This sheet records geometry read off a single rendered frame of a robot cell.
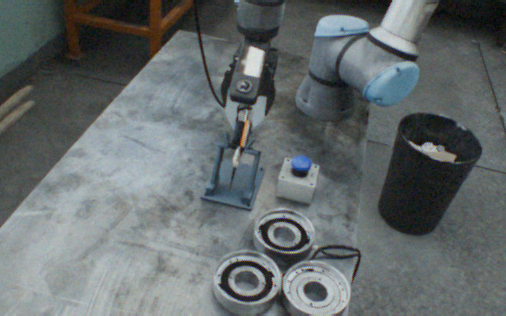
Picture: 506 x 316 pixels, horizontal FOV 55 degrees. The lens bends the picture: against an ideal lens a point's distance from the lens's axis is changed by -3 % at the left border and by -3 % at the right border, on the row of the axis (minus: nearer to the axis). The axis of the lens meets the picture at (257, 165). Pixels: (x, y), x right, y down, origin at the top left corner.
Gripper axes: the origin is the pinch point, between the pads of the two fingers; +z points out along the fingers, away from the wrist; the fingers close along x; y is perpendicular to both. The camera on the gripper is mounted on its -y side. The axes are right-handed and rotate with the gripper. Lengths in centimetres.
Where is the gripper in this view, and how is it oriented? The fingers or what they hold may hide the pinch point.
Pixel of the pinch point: (243, 128)
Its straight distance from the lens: 92.8
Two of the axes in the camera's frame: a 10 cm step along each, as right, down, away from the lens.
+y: 2.2, -6.0, 7.7
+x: -9.7, -2.3, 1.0
